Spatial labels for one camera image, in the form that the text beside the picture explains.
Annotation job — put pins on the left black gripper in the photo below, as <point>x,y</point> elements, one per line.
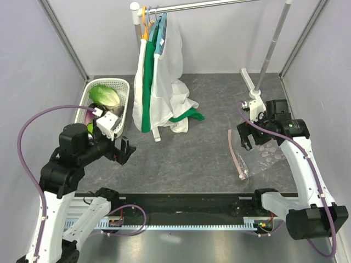
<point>121,155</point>

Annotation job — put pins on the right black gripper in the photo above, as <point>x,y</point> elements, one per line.
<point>245,129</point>

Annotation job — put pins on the clear pink-dotted zip bag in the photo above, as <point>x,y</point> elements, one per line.
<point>251,162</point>

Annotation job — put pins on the green plastic lettuce head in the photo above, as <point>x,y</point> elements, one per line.
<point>104,95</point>

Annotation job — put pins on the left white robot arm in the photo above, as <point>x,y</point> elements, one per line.
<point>57,186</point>

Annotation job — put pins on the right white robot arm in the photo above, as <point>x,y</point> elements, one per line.
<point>316,214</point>

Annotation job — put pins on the white garment with trim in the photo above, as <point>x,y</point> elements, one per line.
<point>138,87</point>

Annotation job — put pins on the purple toy eggplant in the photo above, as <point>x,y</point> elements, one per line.
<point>90,115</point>

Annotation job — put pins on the white perforated plastic basket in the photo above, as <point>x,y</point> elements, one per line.
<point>120,86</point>

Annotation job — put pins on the white mesh garment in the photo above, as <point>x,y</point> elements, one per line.
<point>170,104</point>

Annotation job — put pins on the green garment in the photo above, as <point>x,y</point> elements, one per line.
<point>149,82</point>

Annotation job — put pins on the light blue clothes hanger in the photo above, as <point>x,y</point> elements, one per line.
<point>159,24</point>

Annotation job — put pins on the orange clothes hanger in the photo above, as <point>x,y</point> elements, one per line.
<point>145,23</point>

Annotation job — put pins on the white metal clothes rack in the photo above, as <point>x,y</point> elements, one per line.
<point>139,15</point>

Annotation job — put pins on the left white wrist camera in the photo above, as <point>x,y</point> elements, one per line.
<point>107,123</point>

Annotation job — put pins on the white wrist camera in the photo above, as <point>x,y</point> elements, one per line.
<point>107,123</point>
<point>256,108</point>

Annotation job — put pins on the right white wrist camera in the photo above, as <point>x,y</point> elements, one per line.
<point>256,108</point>

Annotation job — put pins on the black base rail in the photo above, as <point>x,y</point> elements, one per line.
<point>233,204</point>

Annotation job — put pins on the white slotted cable duct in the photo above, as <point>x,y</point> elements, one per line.
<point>248,225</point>

